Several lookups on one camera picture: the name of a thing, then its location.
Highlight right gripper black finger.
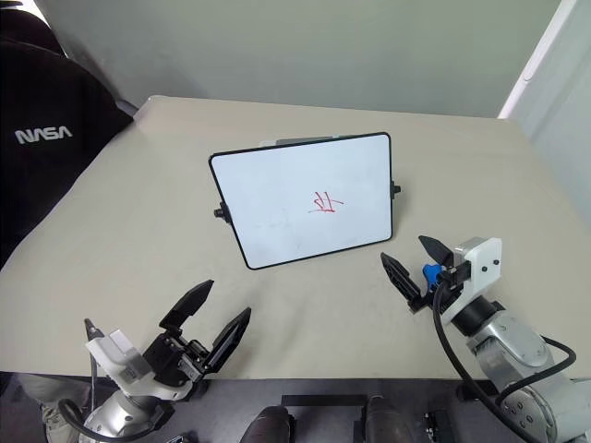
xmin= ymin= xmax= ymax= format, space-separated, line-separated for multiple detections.
xmin=417 ymin=234 xmax=454 ymax=269
xmin=380 ymin=251 xmax=423 ymax=304

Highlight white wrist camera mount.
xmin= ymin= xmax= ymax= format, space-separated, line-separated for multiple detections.
xmin=440 ymin=236 xmax=503 ymax=324
xmin=85 ymin=328 xmax=193 ymax=402

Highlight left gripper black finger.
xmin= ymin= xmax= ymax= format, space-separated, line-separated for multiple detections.
xmin=160 ymin=279 xmax=215 ymax=330
xmin=204 ymin=306 xmax=253 ymax=375

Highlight grey patterned trousers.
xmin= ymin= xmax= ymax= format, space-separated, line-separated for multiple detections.
xmin=0 ymin=371 xmax=96 ymax=443

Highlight white door frame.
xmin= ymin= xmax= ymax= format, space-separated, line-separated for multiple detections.
xmin=497 ymin=0 xmax=581 ymax=122

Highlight black-framed tabletop whiteboard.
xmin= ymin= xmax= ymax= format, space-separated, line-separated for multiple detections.
xmin=208 ymin=132 xmax=402 ymax=271

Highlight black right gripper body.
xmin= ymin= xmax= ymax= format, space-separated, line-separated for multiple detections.
xmin=407 ymin=259 xmax=473 ymax=317

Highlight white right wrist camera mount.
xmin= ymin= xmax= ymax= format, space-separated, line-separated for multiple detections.
xmin=440 ymin=236 xmax=503 ymax=324

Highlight dark rounded shape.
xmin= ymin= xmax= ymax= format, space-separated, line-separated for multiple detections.
xmin=242 ymin=404 xmax=296 ymax=443
xmin=364 ymin=394 xmax=413 ymax=443

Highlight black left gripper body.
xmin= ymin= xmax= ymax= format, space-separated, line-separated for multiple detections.
xmin=142 ymin=326 xmax=212 ymax=387

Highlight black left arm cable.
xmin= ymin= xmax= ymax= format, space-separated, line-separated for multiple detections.
xmin=57 ymin=317 xmax=107 ymax=439

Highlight person in black NASA hoodie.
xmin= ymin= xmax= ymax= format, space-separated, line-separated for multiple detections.
xmin=0 ymin=8 xmax=136 ymax=271

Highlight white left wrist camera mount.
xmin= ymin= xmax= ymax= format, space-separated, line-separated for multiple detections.
xmin=85 ymin=328 xmax=193 ymax=402

